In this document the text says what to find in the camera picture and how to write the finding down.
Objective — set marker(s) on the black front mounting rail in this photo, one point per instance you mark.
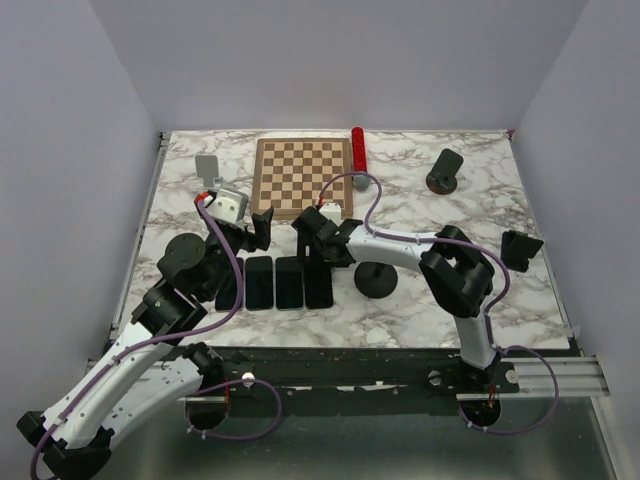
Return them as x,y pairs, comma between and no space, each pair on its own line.
326,382

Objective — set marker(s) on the brown round phone stand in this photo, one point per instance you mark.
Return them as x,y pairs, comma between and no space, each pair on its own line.
441,179

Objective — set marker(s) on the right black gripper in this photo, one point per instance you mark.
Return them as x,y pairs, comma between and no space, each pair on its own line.
301,248

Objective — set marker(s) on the teal-backed phone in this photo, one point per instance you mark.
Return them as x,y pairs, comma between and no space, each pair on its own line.
289,293

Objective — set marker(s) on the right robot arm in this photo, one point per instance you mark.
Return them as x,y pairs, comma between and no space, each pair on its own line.
456,272

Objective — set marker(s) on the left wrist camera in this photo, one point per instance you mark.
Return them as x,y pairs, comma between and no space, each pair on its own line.
224,205

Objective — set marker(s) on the red handled microphone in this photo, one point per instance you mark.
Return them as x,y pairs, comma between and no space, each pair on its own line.
361,181

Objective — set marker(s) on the grey metal phone stand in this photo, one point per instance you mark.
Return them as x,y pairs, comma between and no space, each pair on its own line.
208,170

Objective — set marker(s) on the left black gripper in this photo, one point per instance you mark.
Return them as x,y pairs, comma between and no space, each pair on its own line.
262,236

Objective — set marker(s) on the black round phone stand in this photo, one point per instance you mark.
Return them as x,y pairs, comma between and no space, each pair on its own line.
375,280

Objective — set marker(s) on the black folding phone stand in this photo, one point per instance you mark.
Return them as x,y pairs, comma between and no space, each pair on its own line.
517,249

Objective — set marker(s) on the purple-cased black phone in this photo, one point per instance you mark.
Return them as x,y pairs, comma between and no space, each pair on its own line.
226,296

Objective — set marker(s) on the wooden chessboard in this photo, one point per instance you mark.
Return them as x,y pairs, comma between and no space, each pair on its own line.
290,174

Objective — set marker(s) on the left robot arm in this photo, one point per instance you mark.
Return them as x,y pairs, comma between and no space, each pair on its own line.
76,436

